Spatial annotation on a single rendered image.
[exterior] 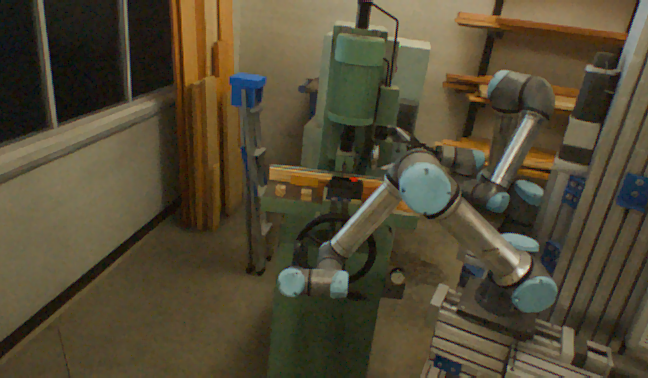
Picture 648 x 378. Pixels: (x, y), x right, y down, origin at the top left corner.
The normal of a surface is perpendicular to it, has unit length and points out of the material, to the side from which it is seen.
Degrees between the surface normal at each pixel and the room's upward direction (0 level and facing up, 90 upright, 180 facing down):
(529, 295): 95
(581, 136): 90
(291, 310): 90
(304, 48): 90
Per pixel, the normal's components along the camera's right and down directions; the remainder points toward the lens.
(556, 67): -0.18, 0.37
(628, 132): -0.43, 0.32
